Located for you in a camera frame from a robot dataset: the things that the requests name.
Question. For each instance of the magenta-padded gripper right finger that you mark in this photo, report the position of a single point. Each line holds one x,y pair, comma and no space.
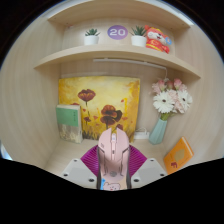
138,158

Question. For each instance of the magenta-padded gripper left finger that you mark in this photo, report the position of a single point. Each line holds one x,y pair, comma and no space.
88,156

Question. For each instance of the pink computer mouse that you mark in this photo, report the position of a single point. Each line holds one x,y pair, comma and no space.
113,153

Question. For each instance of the teal faceted vase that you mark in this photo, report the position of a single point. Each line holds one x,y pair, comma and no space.
158,132

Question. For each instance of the green and beige book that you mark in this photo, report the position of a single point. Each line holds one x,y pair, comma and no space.
69,123

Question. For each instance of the orange book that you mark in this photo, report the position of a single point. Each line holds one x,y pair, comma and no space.
178,156

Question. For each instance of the yellow poppy flower painting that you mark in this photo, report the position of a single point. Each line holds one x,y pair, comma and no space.
100,96

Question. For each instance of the pink and white flower bouquet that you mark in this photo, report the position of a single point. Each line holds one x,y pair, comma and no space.
170,98

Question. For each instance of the white light bar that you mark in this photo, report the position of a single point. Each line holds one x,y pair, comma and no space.
130,62

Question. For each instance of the wooden shelf unit with decorations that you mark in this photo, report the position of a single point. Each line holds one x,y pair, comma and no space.
116,50

